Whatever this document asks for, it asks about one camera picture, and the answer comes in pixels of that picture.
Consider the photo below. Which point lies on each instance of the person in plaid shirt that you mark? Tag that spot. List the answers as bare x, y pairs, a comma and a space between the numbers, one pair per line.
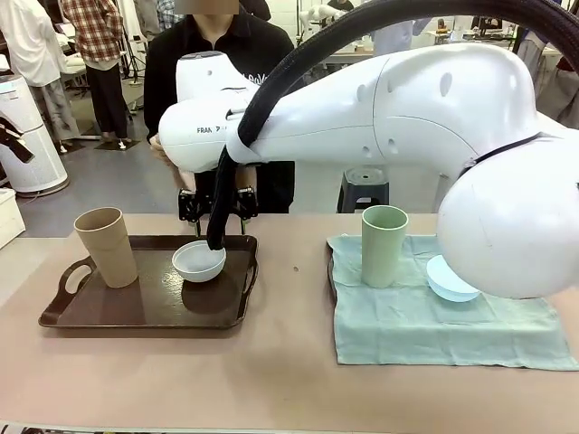
95, 27

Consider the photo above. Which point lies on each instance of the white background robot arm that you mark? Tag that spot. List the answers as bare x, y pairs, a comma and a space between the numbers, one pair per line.
316, 11

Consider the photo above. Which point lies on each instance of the white storage box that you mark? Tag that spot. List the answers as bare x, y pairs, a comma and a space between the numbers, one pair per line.
9, 217

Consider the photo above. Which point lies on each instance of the person in white shirt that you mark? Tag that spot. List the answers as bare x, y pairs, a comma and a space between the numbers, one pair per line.
27, 36

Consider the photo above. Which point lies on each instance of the dark brown serving tray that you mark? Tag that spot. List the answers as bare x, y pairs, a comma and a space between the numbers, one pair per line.
135, 307

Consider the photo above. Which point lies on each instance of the light blue bowl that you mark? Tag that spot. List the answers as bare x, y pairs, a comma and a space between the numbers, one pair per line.
448, 285

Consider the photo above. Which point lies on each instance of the person in light blue top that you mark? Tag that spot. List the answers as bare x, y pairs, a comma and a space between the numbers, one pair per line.
393, 36

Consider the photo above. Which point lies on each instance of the light green plastic cup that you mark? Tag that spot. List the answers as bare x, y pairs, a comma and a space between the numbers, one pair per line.
384, 253

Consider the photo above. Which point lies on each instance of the grey plastic stool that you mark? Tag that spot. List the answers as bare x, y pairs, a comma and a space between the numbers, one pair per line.
362, 190

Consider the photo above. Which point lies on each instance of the person's right hand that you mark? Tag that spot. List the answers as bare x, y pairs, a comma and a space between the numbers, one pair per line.
156, 145

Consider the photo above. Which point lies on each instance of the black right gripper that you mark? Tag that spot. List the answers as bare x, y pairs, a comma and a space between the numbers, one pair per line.
205, 190

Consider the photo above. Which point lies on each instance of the white cylindrical air purifier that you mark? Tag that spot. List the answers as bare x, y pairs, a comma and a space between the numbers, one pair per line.
27, 149

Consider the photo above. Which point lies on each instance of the person in black top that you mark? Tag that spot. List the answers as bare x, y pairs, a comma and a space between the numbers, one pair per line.
253, 40

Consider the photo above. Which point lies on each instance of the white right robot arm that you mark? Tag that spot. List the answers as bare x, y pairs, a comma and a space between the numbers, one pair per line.
407, 113

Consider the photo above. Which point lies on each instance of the light green cloth mat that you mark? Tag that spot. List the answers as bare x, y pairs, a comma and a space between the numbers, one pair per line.
407, 325

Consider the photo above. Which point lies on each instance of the brown plastic cup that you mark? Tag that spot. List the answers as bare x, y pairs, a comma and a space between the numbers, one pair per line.
108, 253

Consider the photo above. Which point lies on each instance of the person's left hand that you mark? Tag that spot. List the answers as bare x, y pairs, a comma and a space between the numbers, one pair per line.
186, 180

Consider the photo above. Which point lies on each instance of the white round bowl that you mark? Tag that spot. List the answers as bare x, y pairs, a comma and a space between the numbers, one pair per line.
194, 271

